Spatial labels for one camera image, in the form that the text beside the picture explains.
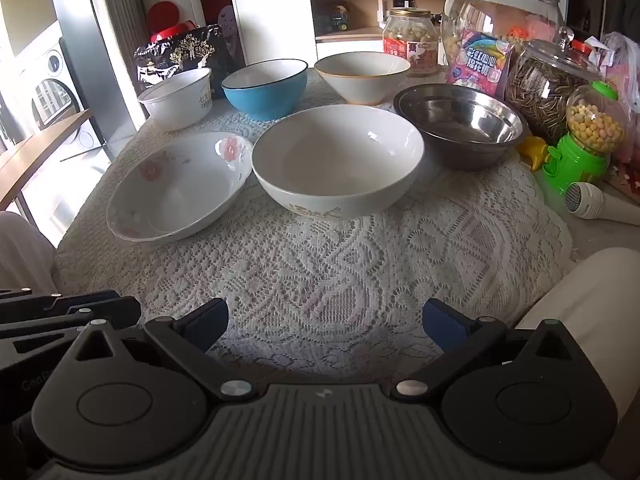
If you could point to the sunflower seed jar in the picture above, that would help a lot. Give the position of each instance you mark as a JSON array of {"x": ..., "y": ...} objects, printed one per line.
[{"x": 540, "y": 90}]

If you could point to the pink candy packet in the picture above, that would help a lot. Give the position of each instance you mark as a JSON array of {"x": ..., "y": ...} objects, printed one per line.
[{"x": 477, "y": 67}]

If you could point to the pink plastic bag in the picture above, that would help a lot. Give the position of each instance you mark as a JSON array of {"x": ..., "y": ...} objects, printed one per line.
[{"x": 622, "y": 75}]

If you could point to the black floral gift bag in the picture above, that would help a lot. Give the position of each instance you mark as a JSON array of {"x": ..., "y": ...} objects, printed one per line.
[{"x": 185, "y": 50}]

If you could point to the white microphone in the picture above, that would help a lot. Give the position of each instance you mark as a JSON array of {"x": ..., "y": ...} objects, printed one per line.
[{"x": 605, "y": 205}]

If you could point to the washing machine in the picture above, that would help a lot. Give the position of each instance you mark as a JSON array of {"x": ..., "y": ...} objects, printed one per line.
[{"x": 50, "y": 85}]

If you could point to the person's leg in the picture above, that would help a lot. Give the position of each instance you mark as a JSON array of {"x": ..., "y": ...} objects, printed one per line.
[
  {"x": 25, "y": 247},
  {"x": 590, "y": 300}
]

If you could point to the stainless steel bowl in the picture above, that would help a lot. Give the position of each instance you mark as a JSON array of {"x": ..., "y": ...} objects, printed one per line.
[{"x": 450, "y": 152}]

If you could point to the red label peanut jar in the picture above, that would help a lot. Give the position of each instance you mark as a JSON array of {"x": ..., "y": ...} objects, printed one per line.
[{"x": 410, "y": 35}]

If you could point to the red round container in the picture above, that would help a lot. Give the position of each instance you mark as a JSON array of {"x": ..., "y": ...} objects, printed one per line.
[{"x": 162, "y": 12}]

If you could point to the small white bowl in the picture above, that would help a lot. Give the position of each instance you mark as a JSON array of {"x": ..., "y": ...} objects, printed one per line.
[{"x": 175, "y": 105}]

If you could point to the large glass jar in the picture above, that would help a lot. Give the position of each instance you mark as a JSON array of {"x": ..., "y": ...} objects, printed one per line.
[{"x": 500, "y": 5}]

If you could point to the white cabinet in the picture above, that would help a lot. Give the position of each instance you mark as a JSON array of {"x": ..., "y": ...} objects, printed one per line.
[{"x": 275, "y": 10}]

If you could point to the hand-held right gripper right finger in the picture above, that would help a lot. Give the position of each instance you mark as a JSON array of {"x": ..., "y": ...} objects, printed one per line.
[{"x": 442, "y": 324}]

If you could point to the white bowl with yellow rim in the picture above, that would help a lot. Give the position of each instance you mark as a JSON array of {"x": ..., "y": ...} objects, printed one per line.
[{"x": 360, "y": 85}]

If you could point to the blue bowl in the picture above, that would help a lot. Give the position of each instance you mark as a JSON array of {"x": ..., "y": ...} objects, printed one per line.
[{"x": 265, "y": 102}]

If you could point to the person's left leg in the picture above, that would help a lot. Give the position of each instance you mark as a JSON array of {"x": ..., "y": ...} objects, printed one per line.
[{"x": 25, "y": 247}]

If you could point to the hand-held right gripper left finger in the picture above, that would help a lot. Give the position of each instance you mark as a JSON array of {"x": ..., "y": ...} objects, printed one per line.
[{"x": 206, "y": 325}]

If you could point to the green candy dispenser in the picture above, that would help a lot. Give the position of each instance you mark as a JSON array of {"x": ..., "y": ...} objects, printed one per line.
[{"x": 575, "y": 165}]

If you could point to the toy tractor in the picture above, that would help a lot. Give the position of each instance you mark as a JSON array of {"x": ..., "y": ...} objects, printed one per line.
[{"x": 336, "y": 17}]

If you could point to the white lace tablecloth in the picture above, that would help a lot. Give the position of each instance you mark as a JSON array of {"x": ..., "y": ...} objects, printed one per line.
[{"x": 350, "y": 270}]

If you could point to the wooden bench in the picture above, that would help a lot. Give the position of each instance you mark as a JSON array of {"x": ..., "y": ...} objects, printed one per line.
[{"x": 30, "y": 155}]

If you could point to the white floral plate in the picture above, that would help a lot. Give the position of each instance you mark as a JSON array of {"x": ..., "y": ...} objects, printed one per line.
[{"x": 175, "y": 202}]

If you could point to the person's right leg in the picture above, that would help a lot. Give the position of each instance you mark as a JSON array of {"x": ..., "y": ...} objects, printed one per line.
[{"x": 590, "y": 300}]

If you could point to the large white bowl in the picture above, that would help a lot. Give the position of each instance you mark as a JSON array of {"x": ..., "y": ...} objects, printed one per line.
[{"x": 335, "y": 185}]

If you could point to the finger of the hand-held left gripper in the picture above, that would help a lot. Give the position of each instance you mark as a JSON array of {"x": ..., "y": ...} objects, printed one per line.
[
  {"x": 75, "y": 315},
  {"x": 60, "y": 297}
]

